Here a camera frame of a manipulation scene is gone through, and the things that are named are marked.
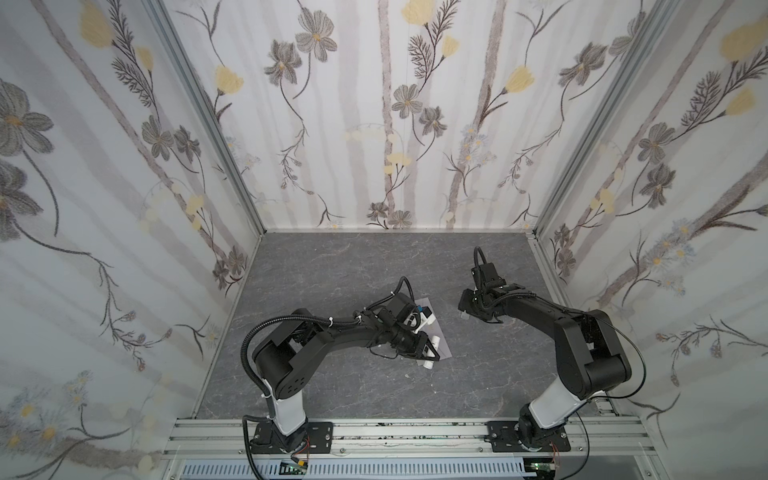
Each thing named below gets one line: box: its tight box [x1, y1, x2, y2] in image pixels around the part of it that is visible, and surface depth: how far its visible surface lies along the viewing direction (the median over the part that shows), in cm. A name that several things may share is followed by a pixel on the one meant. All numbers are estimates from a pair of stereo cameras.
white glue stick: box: [422, 335, 441, 369], surface depth 82 cm
